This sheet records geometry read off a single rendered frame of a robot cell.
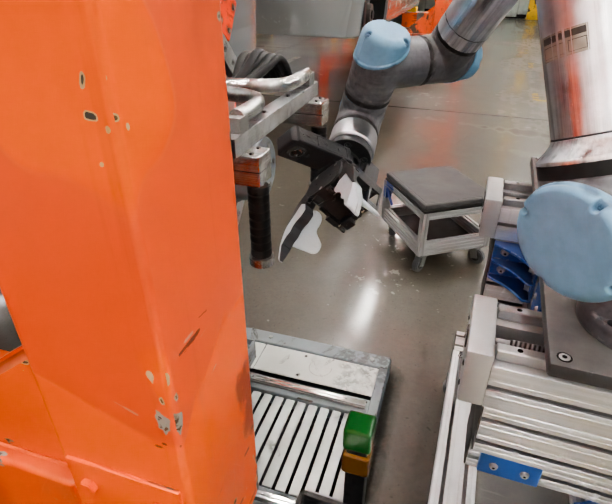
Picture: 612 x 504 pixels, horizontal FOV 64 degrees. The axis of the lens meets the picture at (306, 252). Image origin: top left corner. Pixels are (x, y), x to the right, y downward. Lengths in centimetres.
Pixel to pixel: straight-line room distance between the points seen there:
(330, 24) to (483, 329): 299
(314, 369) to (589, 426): 102
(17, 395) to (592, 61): 66
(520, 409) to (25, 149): 63
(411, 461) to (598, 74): 121
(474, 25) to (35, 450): 81
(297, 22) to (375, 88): 269
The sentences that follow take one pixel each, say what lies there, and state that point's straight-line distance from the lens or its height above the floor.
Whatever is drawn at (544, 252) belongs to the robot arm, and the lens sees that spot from 52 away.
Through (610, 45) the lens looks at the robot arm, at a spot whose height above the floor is 114.
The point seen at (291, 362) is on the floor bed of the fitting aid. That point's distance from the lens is 164.
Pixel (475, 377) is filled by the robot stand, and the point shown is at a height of 73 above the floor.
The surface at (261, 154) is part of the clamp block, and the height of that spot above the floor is 95.
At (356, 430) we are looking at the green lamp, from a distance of 71.
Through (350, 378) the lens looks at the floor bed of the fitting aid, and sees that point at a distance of 159.
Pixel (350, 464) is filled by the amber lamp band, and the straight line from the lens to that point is 76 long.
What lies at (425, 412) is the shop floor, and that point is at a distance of 164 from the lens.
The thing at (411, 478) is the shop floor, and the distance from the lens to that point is 149.
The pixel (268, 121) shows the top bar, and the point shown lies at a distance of 86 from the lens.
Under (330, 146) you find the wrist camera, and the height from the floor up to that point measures 98.
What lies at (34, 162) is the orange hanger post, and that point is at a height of 108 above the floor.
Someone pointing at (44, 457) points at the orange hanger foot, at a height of 68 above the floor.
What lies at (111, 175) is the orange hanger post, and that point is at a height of 108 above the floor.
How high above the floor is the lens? 120
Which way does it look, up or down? 31 degrees down
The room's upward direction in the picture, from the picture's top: straight up
